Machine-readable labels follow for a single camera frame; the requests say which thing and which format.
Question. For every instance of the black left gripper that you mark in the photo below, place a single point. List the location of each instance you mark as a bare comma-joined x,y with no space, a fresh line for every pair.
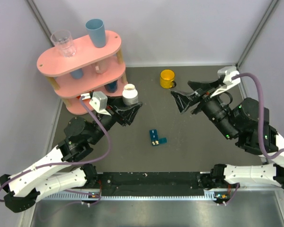
126,115

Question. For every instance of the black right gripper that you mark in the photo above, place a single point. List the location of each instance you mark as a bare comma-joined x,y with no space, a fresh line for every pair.
202,92

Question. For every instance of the white pill bottle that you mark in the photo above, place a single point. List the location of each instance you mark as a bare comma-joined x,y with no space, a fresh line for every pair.
130,94

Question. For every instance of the teal pill organizer box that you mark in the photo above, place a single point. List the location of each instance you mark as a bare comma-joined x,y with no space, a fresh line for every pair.
154,137

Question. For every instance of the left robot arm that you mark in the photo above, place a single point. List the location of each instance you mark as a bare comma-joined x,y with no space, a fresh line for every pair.
63,168

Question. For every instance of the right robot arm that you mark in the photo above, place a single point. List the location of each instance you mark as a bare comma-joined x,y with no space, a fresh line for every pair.
240,123

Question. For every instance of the dark blue faceted cup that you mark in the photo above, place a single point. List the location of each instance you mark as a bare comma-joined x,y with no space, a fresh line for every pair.
111,87

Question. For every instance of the yellow mug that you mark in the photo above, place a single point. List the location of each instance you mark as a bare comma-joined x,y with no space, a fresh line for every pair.
167,79

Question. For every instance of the pink three-tier wooden shelf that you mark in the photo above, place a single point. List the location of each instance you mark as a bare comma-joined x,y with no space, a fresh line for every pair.
57,68

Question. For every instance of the small light blue cup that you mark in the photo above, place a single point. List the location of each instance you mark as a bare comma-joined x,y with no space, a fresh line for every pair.
77,74

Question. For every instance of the light blue plastic tumbler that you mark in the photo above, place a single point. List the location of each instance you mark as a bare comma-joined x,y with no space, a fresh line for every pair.
96,32

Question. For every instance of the clear drinking glass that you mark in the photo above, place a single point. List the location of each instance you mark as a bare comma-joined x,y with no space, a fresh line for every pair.
63,41

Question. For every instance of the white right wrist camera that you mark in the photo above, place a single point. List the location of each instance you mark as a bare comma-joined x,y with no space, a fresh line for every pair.
226,80

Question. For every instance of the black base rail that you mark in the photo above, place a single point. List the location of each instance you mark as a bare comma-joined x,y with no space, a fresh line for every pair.
154,183

